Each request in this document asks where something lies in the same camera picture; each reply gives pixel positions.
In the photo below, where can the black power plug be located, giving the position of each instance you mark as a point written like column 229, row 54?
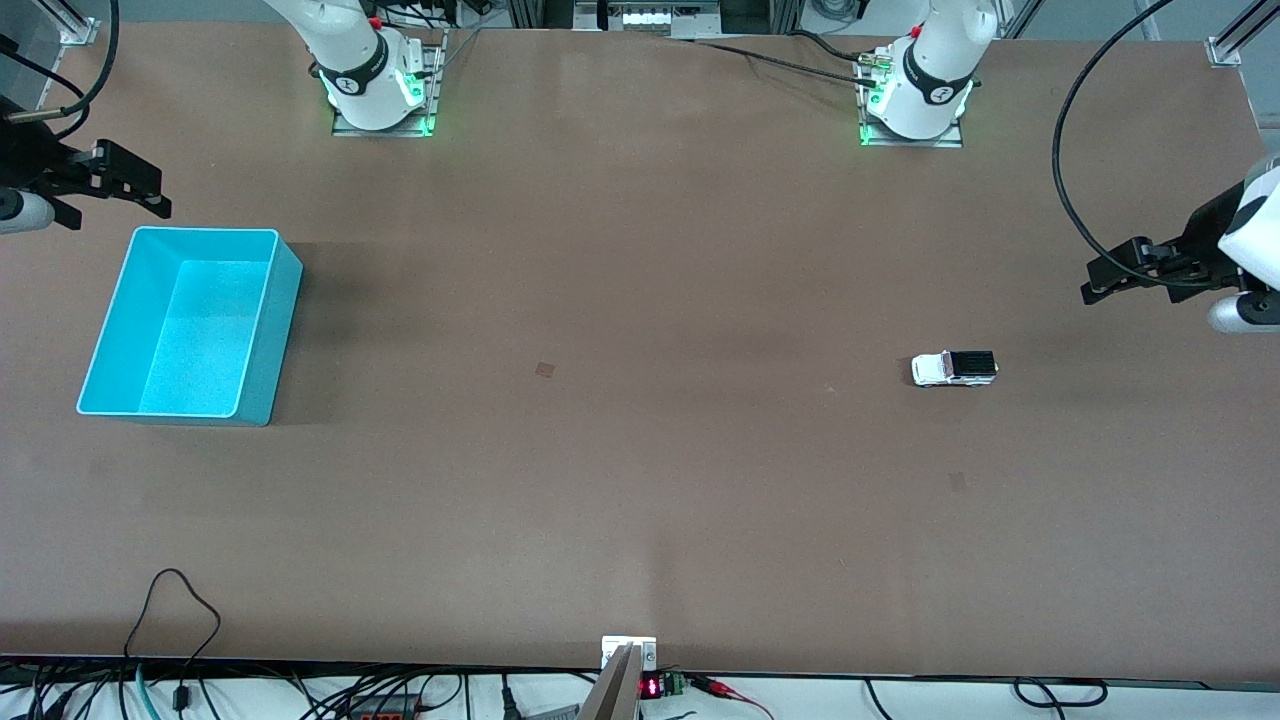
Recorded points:
column 508, row 700

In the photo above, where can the orange power strip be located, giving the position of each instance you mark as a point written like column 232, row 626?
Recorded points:
column 385, row 712

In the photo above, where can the white toy pickup truck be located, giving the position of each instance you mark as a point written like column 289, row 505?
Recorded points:
column 935, row 370

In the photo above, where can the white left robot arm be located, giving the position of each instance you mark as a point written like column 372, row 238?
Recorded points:
column 930, row 60

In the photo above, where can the grey metal bar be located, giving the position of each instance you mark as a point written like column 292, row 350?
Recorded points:
column 615, row 692

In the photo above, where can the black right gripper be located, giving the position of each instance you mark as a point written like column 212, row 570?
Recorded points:
column 28, row 161

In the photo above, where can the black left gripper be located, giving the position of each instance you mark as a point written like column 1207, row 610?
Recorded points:
column 1203, row 238

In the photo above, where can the aluminium frame profile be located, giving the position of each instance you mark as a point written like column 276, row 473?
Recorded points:
column 1235, row 40
column 78, row 28

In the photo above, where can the teal plastic bin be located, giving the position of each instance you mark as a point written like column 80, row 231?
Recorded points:
column 200, row 340

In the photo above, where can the red digit display module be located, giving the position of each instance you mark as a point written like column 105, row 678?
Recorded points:
column 650, row 687

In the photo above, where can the steel left arm base plate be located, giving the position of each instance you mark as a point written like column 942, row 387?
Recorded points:
column 950, row 140

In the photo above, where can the lit white panel device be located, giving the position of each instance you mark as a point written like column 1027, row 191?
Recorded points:
column 645, row 18

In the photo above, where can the red black clip leads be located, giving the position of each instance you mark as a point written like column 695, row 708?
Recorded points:
column 720, row 687

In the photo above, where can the white mounting bracket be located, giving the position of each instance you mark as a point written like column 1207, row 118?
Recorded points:
column 615, row 645

